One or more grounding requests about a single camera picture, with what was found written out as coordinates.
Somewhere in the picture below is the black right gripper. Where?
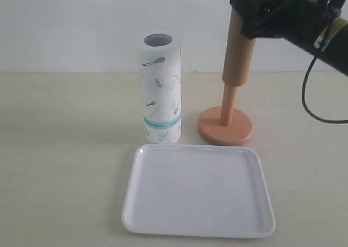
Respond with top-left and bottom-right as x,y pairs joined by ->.
229,0 -> 289,39

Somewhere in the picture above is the brown cardboard tube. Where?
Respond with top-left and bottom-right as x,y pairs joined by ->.
222,9 -> 256,89

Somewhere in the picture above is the white printed paper towel roll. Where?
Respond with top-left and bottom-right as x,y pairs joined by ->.
137,33 -> 182,144

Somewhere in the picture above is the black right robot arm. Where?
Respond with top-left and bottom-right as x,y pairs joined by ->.
229,0 -> 347,75

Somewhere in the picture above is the wooden paper towel holder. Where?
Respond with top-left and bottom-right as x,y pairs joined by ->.
197,84 -> 253,146

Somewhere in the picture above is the white rectangular tray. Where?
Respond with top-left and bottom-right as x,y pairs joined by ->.
121,144 -> 276,238

